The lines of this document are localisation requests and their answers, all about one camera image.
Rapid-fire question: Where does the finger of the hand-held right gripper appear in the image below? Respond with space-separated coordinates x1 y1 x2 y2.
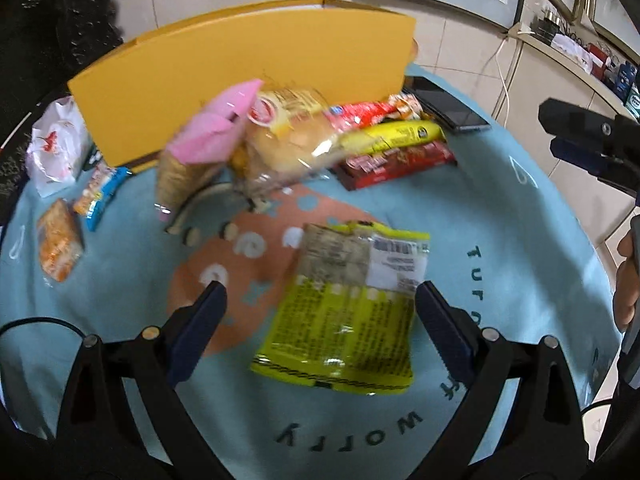
539 99 640 154
550 136 640 202

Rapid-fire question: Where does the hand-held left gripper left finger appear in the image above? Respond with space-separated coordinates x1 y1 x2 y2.
50 280 241 480

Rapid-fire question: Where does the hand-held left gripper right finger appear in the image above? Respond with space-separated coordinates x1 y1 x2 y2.
415 280 591 480

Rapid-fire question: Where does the yellow-green snack packet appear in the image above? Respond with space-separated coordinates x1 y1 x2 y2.
250 222 432 396

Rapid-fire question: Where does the yellow cardboard box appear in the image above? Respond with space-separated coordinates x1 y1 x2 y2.
67 0 418 168

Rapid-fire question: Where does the person's right hand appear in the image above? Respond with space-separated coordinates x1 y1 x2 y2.
613 232 640 334

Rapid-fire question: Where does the beige low cabinet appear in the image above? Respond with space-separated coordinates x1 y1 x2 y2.
500 25 640 241

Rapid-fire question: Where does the blue box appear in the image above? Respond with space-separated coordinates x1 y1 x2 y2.
607 62 640 98

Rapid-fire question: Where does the red box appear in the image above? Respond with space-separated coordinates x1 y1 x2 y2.
585 44 613 73

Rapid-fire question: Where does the light blue printed mat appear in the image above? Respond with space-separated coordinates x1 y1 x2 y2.
0 62 621 480

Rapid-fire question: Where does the black smartphone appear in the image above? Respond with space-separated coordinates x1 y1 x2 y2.
402 77 493 133

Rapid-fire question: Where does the orange snack packet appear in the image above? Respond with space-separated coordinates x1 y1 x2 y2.
36 199 85 283

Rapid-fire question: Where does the small blue snack packet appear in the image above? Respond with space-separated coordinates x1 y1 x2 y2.
74 162 132 232

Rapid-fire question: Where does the dark red chocolate bar packet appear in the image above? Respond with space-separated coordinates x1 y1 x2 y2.
334 141 458 192

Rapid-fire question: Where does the person's dark clothing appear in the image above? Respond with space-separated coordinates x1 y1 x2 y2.
595 385 640 466

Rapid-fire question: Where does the yellow bar packet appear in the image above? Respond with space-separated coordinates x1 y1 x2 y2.
340 120 447 158

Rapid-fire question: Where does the pink wafer packet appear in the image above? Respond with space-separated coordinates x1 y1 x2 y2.
154 78 265 223

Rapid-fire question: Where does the clear bun packet red label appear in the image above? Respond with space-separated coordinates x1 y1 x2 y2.
230 87 351 201

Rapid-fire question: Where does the long red snack packet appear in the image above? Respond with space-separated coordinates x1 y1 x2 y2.
327 95 433 133

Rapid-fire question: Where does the white plastic bag red print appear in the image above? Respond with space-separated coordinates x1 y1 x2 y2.
26 96 93 198

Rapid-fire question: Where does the white power cable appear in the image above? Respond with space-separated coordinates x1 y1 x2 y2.
482 35 518 123

